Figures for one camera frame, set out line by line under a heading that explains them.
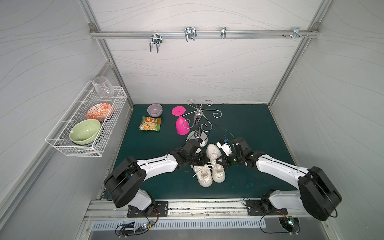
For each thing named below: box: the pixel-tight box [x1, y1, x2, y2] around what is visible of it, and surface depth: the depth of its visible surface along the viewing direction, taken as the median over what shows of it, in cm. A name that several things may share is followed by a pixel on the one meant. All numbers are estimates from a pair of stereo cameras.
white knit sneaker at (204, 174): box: [190, 163, 213, 188], surface depth 82 cm
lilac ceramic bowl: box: [147, 103, 163, 118], surface depth 113 cm
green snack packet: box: [139, 116, 162, 132], surface depth 109 cm
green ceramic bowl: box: [69, 119, 101, 145], surface depth 63 cm
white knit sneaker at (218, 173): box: [206, 143, 226, 183], surface depth 83 cm
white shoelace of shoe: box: [193, 162, 214, 177], surface depth 83 cm
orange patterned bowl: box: [86, 103, 115, 122], surface depth 72 cm
